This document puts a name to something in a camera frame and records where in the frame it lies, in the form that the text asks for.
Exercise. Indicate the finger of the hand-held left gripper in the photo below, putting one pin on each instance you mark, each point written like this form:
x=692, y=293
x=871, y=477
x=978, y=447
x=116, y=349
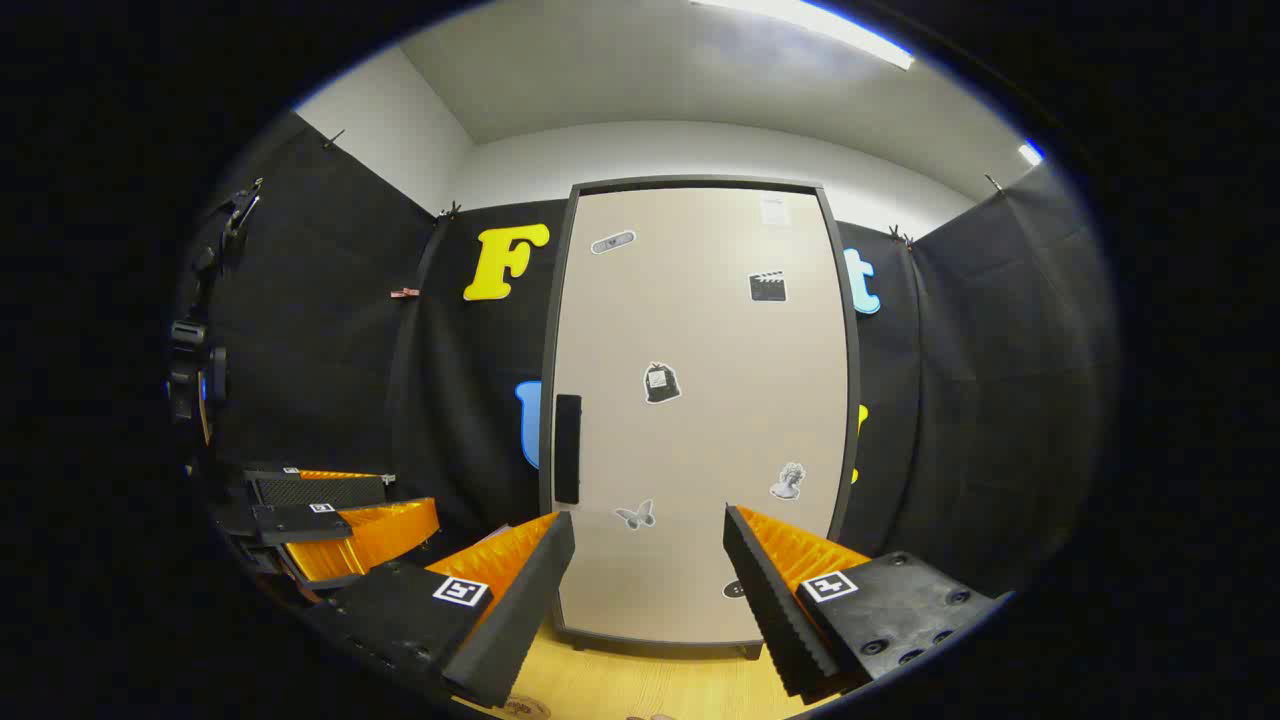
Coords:
x=300, y=522
x=320, y=491

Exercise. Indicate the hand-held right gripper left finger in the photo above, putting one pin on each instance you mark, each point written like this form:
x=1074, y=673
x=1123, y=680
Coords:
x=520, y=610

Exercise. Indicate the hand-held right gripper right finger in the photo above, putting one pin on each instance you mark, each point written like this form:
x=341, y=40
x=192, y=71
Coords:
x=765, y=600

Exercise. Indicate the beige cabinet door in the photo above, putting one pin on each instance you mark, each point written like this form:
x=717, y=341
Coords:
x=700, y=450

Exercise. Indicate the grey cabinet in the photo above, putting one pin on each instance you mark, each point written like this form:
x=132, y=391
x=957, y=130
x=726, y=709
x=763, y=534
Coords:
x=549, y=350

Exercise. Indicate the black backdrop cloth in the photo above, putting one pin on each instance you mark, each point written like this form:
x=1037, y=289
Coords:
x=330, y=330

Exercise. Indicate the small ceiling light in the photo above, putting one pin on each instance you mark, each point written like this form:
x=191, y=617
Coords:
x=1031, y=153

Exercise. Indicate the long ceiling light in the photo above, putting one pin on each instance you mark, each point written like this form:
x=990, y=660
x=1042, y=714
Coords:
x=810, y=25

